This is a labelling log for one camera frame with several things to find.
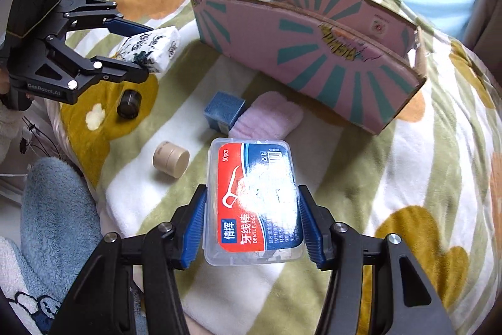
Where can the blue cube box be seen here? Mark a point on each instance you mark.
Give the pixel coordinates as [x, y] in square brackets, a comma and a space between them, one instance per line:
[224, 111]

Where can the beige round jar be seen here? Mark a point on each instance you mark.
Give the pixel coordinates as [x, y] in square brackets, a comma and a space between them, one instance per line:
[171, 159]

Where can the floral fleece blanket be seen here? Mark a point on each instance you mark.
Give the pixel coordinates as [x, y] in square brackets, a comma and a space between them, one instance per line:
[392, 182]

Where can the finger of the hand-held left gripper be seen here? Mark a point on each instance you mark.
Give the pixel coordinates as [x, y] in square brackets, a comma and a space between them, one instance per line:
[125, 27]
[129, 70]

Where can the pink cardboard box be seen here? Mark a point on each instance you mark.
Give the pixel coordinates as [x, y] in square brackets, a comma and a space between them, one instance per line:
[313, 44]

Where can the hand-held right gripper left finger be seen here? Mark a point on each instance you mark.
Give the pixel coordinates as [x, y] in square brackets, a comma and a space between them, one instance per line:
[193, 237]

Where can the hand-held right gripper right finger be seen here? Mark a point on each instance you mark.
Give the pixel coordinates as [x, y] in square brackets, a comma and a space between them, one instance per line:
[312, 237]

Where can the black round jar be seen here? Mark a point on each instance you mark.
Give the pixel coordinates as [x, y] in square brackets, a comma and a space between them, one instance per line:
[129, 104]

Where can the white printed cloth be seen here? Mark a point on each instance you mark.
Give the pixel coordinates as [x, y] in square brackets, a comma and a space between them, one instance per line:
[19, 288]

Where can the pink fluffy sock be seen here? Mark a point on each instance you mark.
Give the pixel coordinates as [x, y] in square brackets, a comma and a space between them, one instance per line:
[266, 117]

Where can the white printed tissue pack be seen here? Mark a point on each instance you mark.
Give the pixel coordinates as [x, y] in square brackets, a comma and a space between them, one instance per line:
[151, 46]

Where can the blue fluffy cloth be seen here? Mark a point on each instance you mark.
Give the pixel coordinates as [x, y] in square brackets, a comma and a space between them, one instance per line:
[59, 209]

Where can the clear dental floss box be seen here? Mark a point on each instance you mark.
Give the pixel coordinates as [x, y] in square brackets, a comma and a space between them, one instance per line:
[257, 201]

